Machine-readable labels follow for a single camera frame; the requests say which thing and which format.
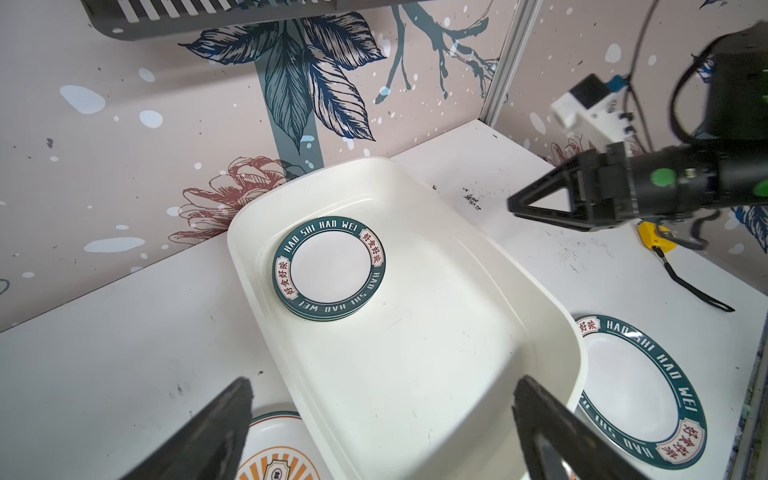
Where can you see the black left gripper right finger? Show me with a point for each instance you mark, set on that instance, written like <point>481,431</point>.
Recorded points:
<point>557,445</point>

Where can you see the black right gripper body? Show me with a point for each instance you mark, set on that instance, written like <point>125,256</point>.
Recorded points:
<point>675,182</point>

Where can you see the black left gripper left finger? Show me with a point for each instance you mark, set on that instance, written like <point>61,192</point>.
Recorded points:
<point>210,445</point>

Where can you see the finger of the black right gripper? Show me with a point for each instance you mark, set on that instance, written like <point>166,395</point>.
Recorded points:
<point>556,190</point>
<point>558,218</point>

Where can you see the green hao shi plate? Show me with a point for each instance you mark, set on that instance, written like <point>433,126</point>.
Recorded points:
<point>638,396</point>
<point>328,268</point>

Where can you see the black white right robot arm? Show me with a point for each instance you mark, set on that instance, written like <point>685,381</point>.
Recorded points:
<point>735,117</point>

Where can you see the white plastic bin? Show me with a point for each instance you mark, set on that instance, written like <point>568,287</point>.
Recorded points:
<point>419,383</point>

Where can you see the yellow tape measure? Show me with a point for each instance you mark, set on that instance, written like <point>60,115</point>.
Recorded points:
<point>652,239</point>

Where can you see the orange sunburst plate left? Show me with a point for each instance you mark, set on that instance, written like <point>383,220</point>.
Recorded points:
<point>279,446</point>

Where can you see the black wire wall basket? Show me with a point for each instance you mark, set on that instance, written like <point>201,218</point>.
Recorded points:
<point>132,20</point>

